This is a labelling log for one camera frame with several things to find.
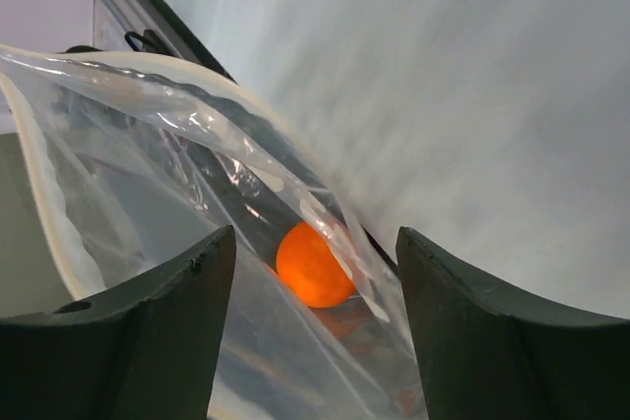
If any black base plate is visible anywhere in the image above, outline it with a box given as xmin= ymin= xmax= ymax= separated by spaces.
xmin=93 ymin=0 xmax=232 ymax=80

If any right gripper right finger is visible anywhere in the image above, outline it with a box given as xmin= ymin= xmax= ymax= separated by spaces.
xmin=396 ymin=227 xmax=629 ymax=419

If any clear zip top bag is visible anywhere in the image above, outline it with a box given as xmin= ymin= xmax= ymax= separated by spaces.
xmin=1 ymin=46 xmax=427 ymax=419

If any orange fake fruit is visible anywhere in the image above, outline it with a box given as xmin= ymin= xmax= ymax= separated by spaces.
xmin=276 ymin=222 xmax=355 ymax=309

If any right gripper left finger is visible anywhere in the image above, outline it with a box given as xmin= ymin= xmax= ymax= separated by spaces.
xmin=1 ymin=226 xmax=236 ymax=419

